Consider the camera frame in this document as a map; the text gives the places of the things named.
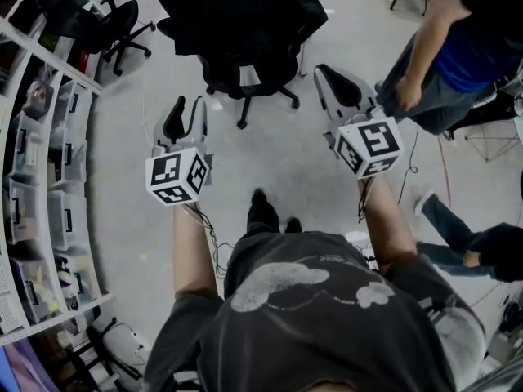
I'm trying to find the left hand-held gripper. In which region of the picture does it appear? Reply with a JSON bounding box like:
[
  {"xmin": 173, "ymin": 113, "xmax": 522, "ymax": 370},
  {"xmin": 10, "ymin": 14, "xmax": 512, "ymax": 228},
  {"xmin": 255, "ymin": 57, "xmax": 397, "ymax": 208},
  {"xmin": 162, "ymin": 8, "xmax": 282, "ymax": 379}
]
[{"xmin": 145, "ymin": 95, "xmax": 214, "ymax": 207}]

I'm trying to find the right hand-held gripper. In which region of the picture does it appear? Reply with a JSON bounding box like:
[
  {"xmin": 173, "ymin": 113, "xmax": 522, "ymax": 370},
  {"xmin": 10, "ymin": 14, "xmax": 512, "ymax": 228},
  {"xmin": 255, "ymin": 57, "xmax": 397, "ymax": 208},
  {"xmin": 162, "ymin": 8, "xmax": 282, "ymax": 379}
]
[{"xmin": 313, "ymin": 64, "xmax": 406, "ymax": 180}]

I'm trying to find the black mesh office chair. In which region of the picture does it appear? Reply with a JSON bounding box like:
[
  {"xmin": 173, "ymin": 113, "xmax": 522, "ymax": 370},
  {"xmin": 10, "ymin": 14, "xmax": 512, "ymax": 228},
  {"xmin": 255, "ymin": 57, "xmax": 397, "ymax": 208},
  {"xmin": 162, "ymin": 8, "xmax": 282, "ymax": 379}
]
[{"xmin": 157, "ymin": 14, "xmax": 306, "ymax": 131}]

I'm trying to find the black garment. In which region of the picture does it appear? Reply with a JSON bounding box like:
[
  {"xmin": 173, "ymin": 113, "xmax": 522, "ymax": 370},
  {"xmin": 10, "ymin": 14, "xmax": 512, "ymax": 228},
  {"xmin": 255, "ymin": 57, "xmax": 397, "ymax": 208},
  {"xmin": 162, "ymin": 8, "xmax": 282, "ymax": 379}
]
[{"xmin": 154, "ymin": 0, "xmax": 329, "ymax": 57}]

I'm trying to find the person's right forearm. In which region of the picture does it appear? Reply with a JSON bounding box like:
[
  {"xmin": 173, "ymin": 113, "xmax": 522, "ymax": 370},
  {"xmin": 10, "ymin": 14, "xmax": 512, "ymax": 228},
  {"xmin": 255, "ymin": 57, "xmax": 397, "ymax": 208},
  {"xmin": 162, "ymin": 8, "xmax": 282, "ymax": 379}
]
[{"xmin": 358, "ymin": 176, "xmax": 418, "ymax": 278}]

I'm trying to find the person's left forearm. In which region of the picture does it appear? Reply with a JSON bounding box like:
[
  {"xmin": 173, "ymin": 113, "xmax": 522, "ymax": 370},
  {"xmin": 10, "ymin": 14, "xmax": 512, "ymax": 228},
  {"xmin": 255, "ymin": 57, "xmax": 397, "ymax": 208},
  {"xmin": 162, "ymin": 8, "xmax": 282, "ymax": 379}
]
[{"xmin": 172, "ymin": 201, "xmax": 218, "ymax": 298}]

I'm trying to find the small black office chair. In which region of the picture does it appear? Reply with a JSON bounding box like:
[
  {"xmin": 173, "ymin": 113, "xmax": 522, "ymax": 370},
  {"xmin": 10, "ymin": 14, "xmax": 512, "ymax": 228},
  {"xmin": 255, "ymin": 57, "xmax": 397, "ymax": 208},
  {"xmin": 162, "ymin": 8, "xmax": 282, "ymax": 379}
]
[{"xmin": 43, "ymin": 0, "xmax": 157, "ymax": 78}]

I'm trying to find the row of clear storage bins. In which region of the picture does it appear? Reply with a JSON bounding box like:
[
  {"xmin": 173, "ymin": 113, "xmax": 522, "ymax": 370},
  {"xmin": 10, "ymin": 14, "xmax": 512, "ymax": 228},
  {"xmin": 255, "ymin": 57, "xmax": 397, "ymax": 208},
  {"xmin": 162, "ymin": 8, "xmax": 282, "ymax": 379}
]
[{"xmin": 3, "ymin": 78, "xmax": 104, "ymax": 326}]

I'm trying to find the white shelving unit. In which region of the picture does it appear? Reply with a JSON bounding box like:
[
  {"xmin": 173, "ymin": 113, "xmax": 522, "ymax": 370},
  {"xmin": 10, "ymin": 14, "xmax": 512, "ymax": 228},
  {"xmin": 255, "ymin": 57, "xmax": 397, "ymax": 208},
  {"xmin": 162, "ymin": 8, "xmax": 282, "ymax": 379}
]
[{"xmin": 0, "ymin": 0, "xmax": 116, "ymax": 347}]

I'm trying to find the white floor machine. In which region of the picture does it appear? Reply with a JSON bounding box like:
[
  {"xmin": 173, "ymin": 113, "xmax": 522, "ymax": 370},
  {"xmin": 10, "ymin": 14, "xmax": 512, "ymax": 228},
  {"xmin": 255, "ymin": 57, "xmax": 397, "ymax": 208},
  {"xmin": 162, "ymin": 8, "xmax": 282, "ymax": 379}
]
[{"xmin": 101, "ymin": 325, "xmax": 151, "ymax": 368}]

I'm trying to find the person's grey printed t-shirt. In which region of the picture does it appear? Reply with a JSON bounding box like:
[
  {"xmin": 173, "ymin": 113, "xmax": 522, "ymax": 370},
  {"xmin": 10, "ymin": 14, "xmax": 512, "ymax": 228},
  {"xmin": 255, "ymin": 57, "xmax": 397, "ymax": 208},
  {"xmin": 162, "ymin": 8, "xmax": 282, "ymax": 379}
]
[{"xmin": 142, "ymin": 230, "xmax": 488, "ymax": 392}]

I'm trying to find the white perforated basket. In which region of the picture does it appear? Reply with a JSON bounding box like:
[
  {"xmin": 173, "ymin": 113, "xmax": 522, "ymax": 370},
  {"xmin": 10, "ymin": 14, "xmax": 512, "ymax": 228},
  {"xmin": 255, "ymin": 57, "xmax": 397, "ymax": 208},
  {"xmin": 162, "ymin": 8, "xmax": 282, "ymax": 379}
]
[{"xmin": 0, "ymin": 254, "xmax": 26, "ymax": 335}]

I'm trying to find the computer monitor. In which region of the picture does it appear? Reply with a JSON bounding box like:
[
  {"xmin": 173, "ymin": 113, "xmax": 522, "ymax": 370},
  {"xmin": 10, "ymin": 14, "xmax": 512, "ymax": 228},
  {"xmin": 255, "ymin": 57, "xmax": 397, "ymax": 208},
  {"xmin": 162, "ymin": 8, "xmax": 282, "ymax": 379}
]
[{"xmin": 0, "ymin": 338, "xmax": 63, "ymax": 392}]

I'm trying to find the black floor cable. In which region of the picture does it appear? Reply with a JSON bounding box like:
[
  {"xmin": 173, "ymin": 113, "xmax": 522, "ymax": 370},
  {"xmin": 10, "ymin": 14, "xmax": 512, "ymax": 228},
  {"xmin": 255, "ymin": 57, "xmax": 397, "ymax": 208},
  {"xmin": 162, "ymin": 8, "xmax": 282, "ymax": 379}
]
[{"xmin": 397, "ymin": 123, "xmax": 421, "ymax": 204}]

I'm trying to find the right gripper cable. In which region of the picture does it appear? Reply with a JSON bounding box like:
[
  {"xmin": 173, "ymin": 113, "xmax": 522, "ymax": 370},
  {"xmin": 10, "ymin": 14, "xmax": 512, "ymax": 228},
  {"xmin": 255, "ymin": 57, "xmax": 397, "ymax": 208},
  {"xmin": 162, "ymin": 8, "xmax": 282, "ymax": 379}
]
[{"xmin": 356, "ymin": 176, "xmax": 378, "ymax": 225}]

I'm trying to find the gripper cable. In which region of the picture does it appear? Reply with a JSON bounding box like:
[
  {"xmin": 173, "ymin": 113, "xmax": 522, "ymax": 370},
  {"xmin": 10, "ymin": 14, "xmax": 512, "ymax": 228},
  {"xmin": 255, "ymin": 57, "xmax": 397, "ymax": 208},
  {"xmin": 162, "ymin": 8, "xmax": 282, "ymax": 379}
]
[
  {"xmin": 183, "ymin": 201, "xmax": 235, "ymax": 280},
  {"xmin": 356, "ymin": 176, "xmax": 378, "ymax": 225}
]

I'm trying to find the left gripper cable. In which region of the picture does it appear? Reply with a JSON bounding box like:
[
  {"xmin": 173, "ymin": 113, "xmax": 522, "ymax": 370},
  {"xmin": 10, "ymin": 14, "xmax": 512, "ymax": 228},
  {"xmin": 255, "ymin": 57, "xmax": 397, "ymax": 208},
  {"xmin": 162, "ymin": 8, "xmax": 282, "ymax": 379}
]
[{"xmin": 183, "ymin": 201, "xmax": 235, "ymax": 280}]

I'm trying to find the red floor cable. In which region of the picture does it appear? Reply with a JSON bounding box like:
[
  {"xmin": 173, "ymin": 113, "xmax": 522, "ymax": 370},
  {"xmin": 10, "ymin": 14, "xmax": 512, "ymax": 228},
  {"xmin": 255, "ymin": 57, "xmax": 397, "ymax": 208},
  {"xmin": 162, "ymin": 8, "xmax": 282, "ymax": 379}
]
[{"xmin": 436, "ymin": 131, "xmax": 454, "ymax": 208}]

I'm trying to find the wire frame stool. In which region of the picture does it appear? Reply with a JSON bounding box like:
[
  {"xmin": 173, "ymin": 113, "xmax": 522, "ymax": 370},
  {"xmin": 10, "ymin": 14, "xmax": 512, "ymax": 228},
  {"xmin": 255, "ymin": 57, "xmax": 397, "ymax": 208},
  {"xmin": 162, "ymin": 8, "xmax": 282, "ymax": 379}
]
[{"xmin": 464, "ymin": 117, "xmax": 523, "ymax": 163}]

